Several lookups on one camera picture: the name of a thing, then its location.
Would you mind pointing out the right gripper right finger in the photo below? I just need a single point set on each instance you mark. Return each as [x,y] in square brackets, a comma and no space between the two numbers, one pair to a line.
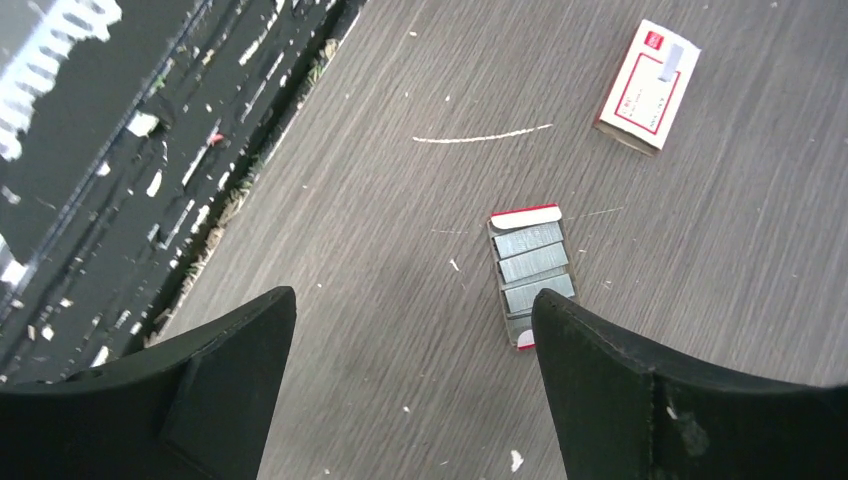
[627,407]

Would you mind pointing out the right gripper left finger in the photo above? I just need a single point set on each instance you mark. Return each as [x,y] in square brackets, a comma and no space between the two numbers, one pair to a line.
[196,406]

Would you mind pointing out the staple box tray with staples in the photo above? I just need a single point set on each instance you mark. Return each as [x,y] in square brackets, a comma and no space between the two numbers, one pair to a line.
[530,251]

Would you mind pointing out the red white staple box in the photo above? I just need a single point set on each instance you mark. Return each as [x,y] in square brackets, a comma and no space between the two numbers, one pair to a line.
[644,98]

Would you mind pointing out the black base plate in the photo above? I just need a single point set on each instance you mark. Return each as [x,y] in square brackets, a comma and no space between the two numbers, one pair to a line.
[129,163]

